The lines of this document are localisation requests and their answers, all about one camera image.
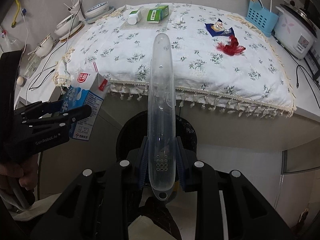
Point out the clear bubble wrap sheet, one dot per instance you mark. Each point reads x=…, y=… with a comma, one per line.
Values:
x=143, y=24

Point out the red crumpled wrapper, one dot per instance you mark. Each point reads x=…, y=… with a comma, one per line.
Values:
x=232, y=47

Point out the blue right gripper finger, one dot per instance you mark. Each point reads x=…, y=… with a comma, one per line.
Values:
x=144, y=164
x=180, y=162

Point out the crumpled white tissue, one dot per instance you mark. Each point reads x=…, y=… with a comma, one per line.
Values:
x=179, y=20

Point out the dark blue snack wrapper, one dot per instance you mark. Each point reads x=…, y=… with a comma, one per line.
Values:
x=217, y=29

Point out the green white drink carton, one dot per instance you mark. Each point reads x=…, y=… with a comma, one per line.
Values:
x=157, y=14

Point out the black trash bin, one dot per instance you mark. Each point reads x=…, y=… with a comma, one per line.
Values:
x=136, y=128

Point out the small white bowl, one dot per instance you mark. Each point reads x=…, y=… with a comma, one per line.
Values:
x=44, y=47

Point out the blue plastic utensil holder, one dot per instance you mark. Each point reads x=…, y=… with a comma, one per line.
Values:
x=262, y=18

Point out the blue patterned white bowl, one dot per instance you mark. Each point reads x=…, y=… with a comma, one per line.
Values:
x=97, y=9

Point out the left human hand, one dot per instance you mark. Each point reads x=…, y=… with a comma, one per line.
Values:
x=26, y=173

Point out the wooden trivet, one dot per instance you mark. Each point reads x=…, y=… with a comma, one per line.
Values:
x=72, y=33

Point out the white floral tablecloth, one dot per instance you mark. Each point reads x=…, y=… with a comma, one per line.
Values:
x=251, y=83

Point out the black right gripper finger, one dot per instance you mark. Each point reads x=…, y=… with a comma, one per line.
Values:
x=72, y=116

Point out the blue white milk carton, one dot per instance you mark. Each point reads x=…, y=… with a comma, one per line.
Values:
x=87, y=88

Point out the white bowl with lid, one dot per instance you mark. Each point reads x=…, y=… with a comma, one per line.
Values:
x=66, y=25

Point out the white green pill bottle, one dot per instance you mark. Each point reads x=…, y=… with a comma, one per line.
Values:
x=134, y=17

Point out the white rice cooker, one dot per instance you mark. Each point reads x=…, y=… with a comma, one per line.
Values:
x=294, y=30

